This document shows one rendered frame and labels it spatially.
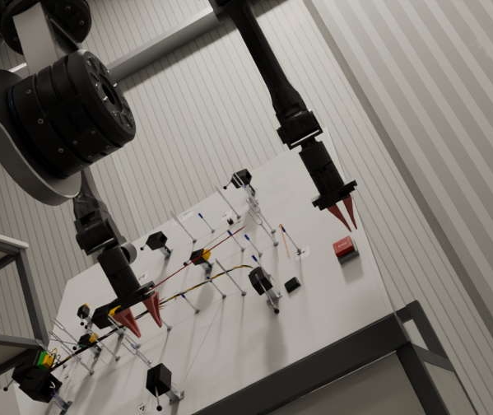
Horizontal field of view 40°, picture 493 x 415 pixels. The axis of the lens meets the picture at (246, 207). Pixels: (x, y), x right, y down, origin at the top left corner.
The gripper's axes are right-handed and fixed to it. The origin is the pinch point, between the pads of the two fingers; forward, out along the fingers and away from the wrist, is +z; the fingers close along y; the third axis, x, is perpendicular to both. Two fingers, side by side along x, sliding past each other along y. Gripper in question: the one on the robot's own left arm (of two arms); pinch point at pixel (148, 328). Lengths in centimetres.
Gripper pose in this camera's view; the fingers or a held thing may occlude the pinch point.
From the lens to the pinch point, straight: 156.1
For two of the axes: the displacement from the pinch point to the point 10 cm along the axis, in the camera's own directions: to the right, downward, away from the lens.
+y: -8.8, 4.5, 1.6
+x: -1.2, 1.2, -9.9
